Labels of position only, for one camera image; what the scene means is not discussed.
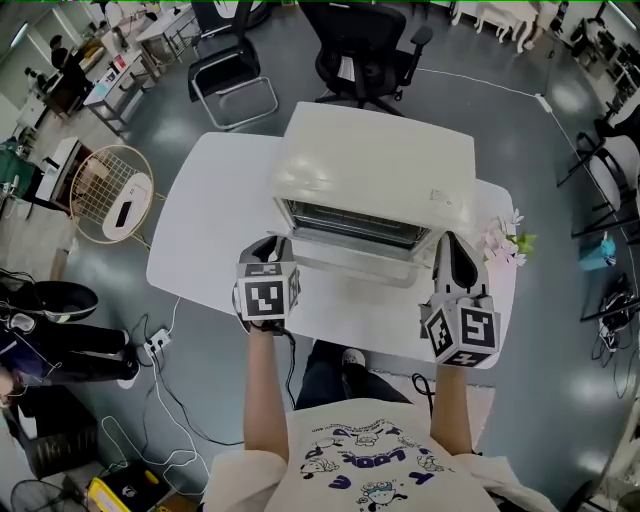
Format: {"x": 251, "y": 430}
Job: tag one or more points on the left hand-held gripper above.
{"x": 265, "y": 297}

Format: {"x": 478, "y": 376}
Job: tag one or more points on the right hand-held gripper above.
{"x": 465, "y": 330}

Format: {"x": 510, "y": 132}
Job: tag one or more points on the white glass oven door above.
{"x": 360, "y": 270}

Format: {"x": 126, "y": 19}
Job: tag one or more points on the person's right forearm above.
{"x": 451, "y": 410}

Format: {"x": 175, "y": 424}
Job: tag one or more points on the person's left forearm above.
{"x": 265, "y": 400}

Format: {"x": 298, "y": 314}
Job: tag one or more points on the white oven housing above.
{"x": 375, "y": 155}

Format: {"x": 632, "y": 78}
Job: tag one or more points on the pink flowers in cream pot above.
{"x": 505, "y": 245}

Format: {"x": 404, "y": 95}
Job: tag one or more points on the beige rug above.
{"x": 482, "y": 405}

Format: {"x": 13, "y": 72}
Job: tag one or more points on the white slipper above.
{"x": 352, "y": 357}

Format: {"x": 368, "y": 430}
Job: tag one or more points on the teal bag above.
{"x": 597, "y": 252}

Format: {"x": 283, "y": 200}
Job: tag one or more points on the white power strip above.
{"x": 157, "y": 341}
{"x": 544, "y": 102}

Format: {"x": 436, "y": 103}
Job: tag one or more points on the dark trousers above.
{"x": 325, "y": 385}

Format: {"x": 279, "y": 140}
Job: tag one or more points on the black phone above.
{"x": 123, "y": 214}

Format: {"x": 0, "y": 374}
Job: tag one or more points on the black cantilever chair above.
{"x": 225, "y": 65}

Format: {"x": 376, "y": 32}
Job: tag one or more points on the cream printed shirt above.
{"x": 370, "y": 450}

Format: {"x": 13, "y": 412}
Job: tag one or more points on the white paper sheet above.
{"x": 346, "y": 68}

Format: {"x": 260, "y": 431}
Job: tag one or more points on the black round tub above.
{"x": 67, "y": 300}

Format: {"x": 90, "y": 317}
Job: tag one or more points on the small white desk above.
{"x": 112, "y": 85}

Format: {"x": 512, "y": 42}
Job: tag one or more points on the white top red cabinet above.
{"x": 57, "y": 165}

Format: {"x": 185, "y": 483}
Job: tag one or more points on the black office chair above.
{"x": 360, "y": 35}

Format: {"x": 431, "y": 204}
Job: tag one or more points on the long white desk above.
{"x": 165, "y": 27}

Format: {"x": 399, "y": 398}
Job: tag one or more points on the white ornate table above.
{"x": 500, "y": 15}

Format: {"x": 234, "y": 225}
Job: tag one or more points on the yellow and black toolbox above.
{"x": 125, "y": 492}

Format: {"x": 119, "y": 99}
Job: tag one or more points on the black crate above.
{"x": 62, "y": 452}

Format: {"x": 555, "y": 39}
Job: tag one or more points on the black floor fan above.
{"x": 40, "y": 497}

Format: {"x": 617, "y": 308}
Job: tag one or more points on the grey seat black frame chair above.
{"x": 607, "y": 170}

